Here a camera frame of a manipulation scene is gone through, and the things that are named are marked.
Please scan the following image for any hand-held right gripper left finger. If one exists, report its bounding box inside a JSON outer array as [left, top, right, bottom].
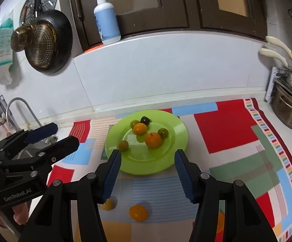
[[19, 149, 122, 242]]

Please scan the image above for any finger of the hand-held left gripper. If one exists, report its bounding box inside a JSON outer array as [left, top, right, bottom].
[[0, 122, 59, 154], [0, 135, 80, 179]]

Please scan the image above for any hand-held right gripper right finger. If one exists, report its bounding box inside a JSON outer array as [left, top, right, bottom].
[[174, 149, 272, 242]]

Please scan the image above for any orange tangerine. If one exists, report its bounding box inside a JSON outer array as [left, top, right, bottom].
[[145, 132, 162, 149], [129, 205, 148, 222], [133, 123, 147, 136], [101, 198, 116, 210]]

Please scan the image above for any green plate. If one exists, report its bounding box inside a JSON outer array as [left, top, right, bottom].
[[105, 110, 188, 176]]

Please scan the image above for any person's left hand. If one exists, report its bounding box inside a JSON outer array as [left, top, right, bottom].
[[0, 202, 29, 230]]

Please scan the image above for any slim gooseneck faucet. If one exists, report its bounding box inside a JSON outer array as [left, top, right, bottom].
[[6, 98, 43, 129]]

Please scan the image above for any colourful patchwork cloth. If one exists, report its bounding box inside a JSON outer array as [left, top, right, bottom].
[[46, 98, 292, 242]]

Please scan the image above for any black frying pan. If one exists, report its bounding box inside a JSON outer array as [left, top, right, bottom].
[[25, 9, 73, 74]]

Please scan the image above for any small brass pot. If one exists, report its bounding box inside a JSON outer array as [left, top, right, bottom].
[[10, 4, 39, 52]]

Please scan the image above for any white blue pump bottle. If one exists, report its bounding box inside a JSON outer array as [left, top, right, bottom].
[[94, 0, 121, 45]]

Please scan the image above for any stainless steel pot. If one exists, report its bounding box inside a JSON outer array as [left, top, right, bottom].
[[271, 86, 292, 131]]

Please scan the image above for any white metal dish rack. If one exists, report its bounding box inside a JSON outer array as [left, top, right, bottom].
[[265, 67, 292, 104]]

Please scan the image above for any dark wooden cabinet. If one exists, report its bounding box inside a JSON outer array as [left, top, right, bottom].
[[68, 0, 267, 52]]

